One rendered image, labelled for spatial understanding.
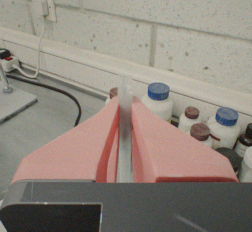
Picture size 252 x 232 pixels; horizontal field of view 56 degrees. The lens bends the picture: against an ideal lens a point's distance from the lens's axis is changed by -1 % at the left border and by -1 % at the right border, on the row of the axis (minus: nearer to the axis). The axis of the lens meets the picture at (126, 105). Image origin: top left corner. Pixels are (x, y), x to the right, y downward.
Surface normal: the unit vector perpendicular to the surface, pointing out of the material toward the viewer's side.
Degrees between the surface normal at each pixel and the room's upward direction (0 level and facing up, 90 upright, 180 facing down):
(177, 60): 90
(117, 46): 90
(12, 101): 0
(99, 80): 90
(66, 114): 0
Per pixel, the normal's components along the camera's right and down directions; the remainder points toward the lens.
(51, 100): 0.00, -0.81
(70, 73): -0.52, 0.50
